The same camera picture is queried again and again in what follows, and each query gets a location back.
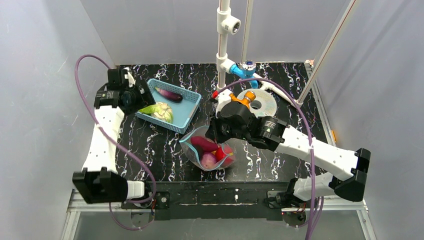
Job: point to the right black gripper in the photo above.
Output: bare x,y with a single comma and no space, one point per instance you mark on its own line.
214,130

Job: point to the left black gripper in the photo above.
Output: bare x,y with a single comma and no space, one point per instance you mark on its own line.
142,96

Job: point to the red toy apple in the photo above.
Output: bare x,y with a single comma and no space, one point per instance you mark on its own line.
225,156

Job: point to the clear zip top bag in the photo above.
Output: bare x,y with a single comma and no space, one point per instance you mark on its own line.
204,152

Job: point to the light blue plastic basket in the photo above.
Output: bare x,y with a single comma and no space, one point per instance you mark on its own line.
183,112

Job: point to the pink toy potato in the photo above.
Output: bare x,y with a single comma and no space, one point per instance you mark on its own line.
209,161

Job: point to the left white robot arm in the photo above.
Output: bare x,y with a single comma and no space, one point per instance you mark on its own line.
99,181

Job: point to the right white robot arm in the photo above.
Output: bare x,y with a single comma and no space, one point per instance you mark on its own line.
346,170

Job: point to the orange plastic faucet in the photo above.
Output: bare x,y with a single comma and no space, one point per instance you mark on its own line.
248,97

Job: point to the green white toy cabbage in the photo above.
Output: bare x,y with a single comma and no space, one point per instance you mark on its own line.
160,110

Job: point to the blue plastic faucet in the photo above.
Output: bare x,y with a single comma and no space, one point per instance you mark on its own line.
244,70

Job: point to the long purple toy eggplant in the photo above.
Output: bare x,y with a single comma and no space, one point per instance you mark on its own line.
169,95

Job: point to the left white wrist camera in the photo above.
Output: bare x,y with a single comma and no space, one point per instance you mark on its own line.
129,76

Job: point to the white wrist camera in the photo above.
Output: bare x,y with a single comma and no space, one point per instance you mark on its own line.
129,76
221,99

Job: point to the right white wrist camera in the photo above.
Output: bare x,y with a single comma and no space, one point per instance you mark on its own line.
221,99

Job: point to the white PVC pipe frame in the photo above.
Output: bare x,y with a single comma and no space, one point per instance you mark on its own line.
279,31

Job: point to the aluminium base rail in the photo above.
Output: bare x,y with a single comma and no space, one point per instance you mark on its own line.
209,212

